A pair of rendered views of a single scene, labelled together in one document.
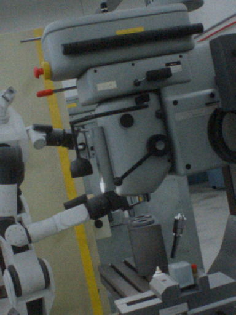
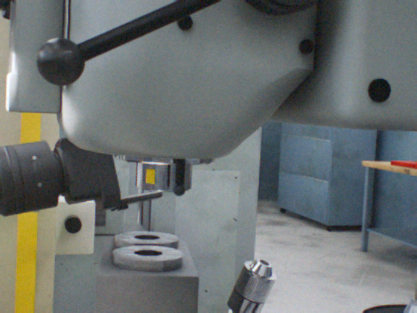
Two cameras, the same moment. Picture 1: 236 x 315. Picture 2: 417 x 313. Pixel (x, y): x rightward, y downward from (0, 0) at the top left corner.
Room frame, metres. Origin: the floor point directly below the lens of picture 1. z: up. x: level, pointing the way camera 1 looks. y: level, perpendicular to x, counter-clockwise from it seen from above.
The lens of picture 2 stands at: (1.08, -0.05, 1.35)
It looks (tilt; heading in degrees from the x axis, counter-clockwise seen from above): 4 degrees down; 355
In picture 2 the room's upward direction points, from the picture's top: 3 degrees clockwise
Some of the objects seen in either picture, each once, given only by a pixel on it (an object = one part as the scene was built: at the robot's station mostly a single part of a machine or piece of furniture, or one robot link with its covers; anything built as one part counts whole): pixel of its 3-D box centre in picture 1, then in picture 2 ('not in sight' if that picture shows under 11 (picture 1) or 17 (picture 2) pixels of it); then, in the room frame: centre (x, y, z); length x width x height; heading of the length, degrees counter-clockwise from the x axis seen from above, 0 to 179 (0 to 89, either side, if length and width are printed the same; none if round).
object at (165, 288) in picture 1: (164, 287); not in sight; (1.43, -0.06, 1.05); 0.12 x 0.06 x 0.04; 11
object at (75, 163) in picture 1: (80, 166); not in sight; (1.62, 0.12, 1.44); 0.07 x 0.07 x 0.06
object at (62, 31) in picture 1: (115, 43); not in sight; (1.68, -0.07, 1.81); 0.47 x 0.26 x 0.16; 104
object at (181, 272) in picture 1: (180, 274); not in sight; (1.45, -0.11, 1.08); 0.06 x 0.05 x 0.06; 11
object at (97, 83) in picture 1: (131, 80); not in sight; (1.68, -0.10, 1.68); 0.34 x 0.24 x 0.10; 104
